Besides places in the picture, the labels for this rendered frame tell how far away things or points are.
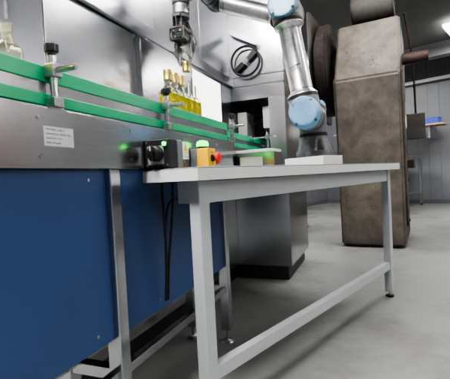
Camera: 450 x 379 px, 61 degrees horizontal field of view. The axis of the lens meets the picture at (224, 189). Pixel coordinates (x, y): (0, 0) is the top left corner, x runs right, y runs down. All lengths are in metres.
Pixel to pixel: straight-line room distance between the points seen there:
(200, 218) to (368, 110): 2.87
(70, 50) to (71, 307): 0.84
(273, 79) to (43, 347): 2.17
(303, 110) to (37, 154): 0.97
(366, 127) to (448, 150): 4.78
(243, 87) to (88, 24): 1.43
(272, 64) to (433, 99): 6.10
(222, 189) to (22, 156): 0.53
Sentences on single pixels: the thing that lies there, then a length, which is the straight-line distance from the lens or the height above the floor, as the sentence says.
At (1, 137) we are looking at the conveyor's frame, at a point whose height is 0.81.
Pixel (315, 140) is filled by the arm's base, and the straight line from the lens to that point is 1.59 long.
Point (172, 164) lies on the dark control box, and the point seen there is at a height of 0.76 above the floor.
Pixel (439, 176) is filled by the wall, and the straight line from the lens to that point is 8.40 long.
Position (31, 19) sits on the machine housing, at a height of 1.23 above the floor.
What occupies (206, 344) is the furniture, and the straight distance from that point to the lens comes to 1.10.
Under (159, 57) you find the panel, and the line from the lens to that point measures 1.83.
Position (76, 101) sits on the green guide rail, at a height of 0.91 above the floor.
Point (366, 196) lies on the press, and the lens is 3.72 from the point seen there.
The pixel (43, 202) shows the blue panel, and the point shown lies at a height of 0.69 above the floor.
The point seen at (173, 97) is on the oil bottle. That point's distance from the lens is 1.57.
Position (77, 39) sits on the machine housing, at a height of 1.20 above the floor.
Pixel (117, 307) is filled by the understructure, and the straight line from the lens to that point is 1.02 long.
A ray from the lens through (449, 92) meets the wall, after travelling 8.46.
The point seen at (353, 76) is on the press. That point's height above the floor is 1.57.
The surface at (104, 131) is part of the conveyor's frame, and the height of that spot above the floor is 0.84.
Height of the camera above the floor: 0.72
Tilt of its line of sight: 2 degrees down
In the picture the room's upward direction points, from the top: 3 degrees counter-clockwise
